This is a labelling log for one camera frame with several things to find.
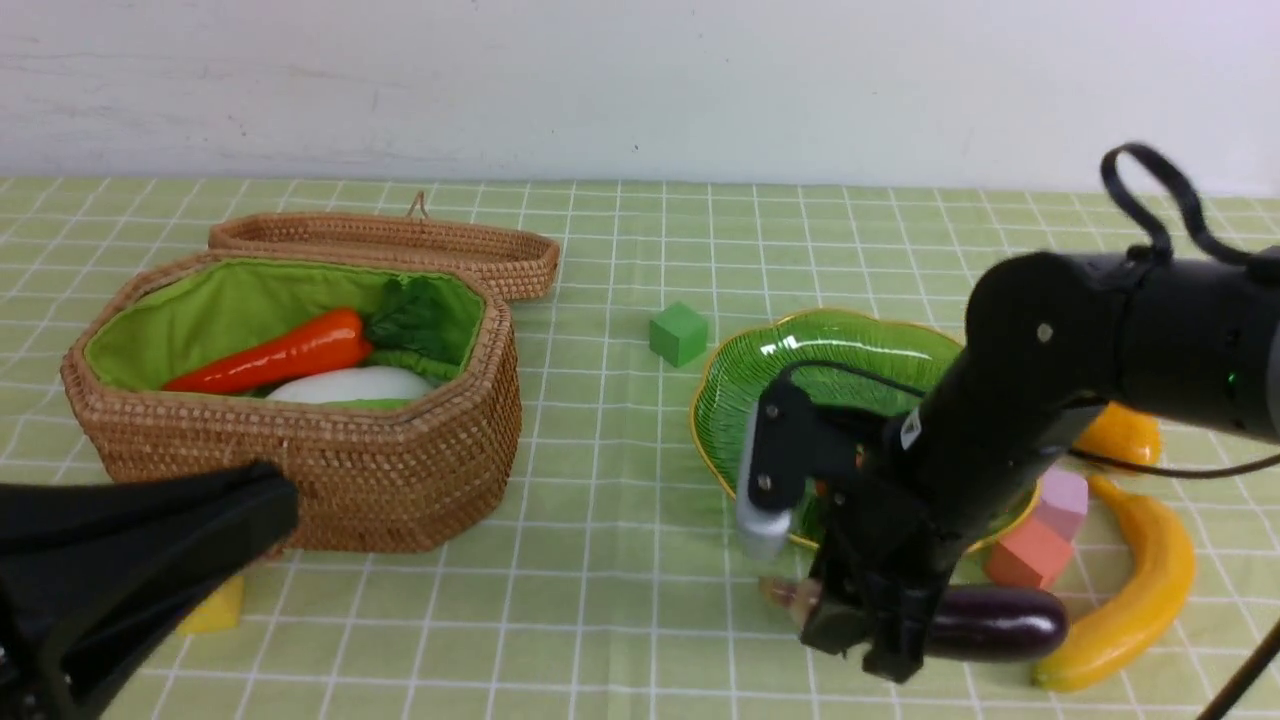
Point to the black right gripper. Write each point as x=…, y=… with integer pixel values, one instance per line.
x=900, y=500

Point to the purple eggplant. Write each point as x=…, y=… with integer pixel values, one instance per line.
x=990, y=624

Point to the yellow banana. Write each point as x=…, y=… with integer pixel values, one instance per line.
x=1111, y=637

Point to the orange yellow mango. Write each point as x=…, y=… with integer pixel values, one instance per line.
x=1123, y=435

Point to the white radish with leaves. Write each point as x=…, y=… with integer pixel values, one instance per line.
x=422, y=331

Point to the red chili pepper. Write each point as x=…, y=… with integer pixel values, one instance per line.
x=333, y=341

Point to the green cucumber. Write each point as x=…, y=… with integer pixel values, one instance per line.
x=432, y=372

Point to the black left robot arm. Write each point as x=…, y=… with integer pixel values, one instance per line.
x=95, y=578

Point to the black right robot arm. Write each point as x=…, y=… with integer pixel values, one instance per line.
x=1052, y=339

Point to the salmon foam cube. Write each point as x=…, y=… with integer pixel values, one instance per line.
x=1032, y=555

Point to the pink foam cube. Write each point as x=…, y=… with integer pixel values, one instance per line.
x=1063, y=502

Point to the green checked tablecloth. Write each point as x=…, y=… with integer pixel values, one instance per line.
x=605, y=585

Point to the green leaf-shaped glass plate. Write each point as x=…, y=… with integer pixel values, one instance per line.
x=737, y=372

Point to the green foam cube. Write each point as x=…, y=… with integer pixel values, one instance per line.
x=678, y=334

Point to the woven wicker basket lid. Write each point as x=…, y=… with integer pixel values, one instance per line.
x=512, y=264

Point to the woven wicker basket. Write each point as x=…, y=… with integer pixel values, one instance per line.
x=390, y=480

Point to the yellow foam cube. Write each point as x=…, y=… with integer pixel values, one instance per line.
x=221, y=611

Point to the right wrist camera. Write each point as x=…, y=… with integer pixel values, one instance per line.
x=772, y=469

